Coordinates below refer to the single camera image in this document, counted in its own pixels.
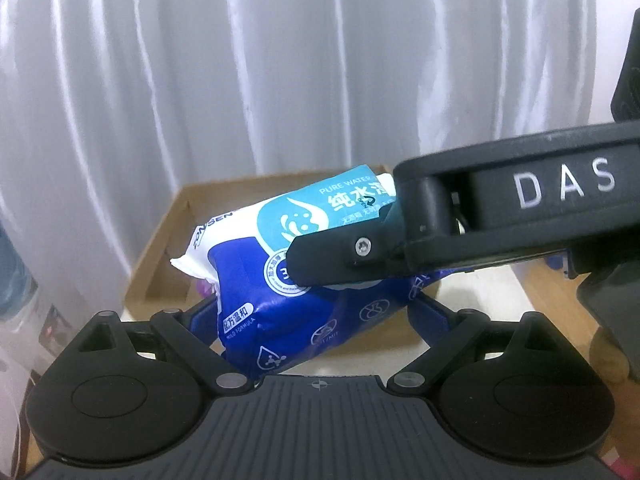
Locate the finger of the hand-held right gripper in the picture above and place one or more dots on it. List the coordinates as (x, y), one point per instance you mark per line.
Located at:
(330, 255)

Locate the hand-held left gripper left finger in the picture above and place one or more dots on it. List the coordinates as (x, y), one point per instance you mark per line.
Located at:
(202, 317)

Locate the blue water dispenser bottle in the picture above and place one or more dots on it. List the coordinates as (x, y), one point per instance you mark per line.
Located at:
(12, 270)

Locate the blue object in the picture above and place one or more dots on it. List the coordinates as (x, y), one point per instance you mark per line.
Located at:
(558, 262)

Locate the blue wet wipes pack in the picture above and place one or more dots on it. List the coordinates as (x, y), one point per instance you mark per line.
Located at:
(300, 320)

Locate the brown cardboard box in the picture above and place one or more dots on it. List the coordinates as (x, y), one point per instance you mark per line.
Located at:
(155, 270)

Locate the purple lid air freshener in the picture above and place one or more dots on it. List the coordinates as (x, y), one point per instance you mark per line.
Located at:
(205, 289)

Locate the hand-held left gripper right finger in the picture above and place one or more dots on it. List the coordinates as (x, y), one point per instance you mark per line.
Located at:
(430, 317)

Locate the white curtain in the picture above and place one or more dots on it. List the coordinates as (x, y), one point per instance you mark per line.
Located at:
(250, 60)

